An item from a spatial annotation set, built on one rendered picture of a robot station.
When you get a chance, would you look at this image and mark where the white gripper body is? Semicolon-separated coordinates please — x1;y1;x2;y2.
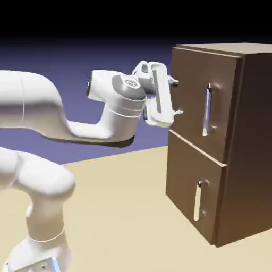
144;62;175;129

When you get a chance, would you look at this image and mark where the brown cabinet door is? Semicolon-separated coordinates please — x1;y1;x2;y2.
165;130;227;247
169;47;243;166

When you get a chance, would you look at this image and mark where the brown wooden cabinet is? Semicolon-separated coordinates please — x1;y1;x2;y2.
165;41;272;249

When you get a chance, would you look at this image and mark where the silver curved door handle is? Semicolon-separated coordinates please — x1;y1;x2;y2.
201;82;219;137
193;180;210;222

